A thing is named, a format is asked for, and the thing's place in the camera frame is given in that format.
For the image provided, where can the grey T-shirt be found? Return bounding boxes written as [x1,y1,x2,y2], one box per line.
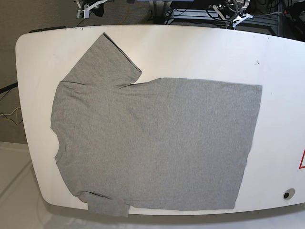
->
[51,34,263,217]

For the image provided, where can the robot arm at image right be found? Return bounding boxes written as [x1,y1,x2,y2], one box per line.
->
[205,0,254,30]

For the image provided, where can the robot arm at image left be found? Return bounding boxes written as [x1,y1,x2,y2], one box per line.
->
[74,0,112,19]

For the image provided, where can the red triangle sticker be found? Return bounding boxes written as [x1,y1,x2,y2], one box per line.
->
[299,151,305,169]

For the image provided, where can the beige table cable grommet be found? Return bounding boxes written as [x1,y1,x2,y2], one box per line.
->
[79,197,87,203]

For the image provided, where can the aluminium extrusion frame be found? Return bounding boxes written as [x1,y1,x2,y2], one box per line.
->
[164,9,284,37]

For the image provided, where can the white and yellow floor cables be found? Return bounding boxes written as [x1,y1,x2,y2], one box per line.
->
[0,106,22,126]

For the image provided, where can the grey table cable grommet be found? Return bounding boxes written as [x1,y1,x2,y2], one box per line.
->
[283,188,295,200]

